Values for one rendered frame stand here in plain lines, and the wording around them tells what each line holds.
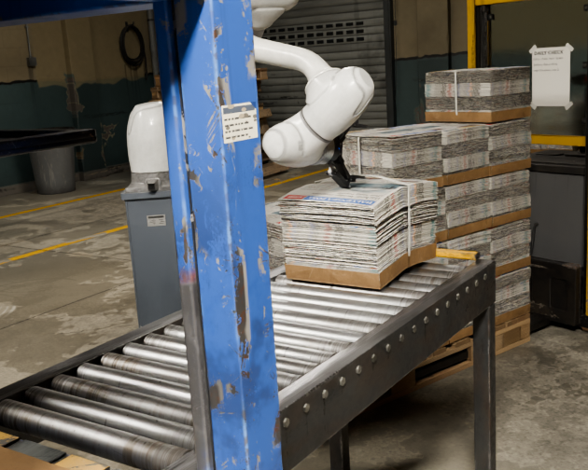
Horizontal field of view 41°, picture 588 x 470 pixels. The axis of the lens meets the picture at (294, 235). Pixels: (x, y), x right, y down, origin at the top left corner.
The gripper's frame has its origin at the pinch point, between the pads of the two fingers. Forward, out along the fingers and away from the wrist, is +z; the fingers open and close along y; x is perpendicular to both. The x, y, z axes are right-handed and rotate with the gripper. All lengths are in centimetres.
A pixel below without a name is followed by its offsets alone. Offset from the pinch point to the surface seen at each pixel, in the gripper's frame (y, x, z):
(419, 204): 13.9, 15.0, 8.0
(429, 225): 19.8, 14.5, 16.9
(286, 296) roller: 38.0, -5.8, -24.7
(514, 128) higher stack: -16, -8, 157
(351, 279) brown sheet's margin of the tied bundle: 33.2, 7.1, -14.1
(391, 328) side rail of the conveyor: 39, 31, -38
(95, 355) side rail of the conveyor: 46, -19, -77
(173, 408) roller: 48, 14, -89
